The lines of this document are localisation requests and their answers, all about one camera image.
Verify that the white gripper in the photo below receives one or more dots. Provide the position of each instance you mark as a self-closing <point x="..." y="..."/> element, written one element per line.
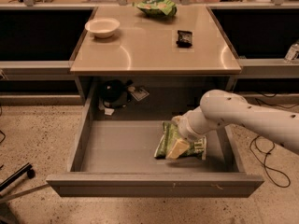
<point x="186" y="127"/>

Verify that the green jalapeno chip bag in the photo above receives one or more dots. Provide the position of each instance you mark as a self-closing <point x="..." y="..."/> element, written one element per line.
<point x="170" y="134"/>

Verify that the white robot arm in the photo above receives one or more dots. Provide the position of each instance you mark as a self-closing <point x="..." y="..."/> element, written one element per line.
<point x="219" y="108"/>

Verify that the grey open top drawer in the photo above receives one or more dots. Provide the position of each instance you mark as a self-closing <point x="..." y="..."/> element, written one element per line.
<point x="114" y="156"/>

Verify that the black device under counter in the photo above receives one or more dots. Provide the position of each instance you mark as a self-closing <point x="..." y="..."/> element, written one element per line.
<point x="112" y="90"/>

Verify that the green chip bag on counter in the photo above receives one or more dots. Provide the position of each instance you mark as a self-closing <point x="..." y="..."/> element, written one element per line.
<point x="157" y="8"/>

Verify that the white tag with marker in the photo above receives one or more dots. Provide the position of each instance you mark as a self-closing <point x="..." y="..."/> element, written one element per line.
<point x="139" y="93"/>

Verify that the small black snack packet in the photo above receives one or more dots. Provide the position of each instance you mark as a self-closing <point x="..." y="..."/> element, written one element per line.
<point x="184" y="39"/>

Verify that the white bowl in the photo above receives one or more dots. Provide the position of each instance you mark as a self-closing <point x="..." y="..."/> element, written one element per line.
<point x="102" y="27"/>

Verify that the clear plastic water bottle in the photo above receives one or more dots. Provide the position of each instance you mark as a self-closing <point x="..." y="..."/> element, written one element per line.
<point x="293" y="52"/>

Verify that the black chair base leg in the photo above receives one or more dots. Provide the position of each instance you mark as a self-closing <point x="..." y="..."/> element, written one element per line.
<point x="26" y="169"/>

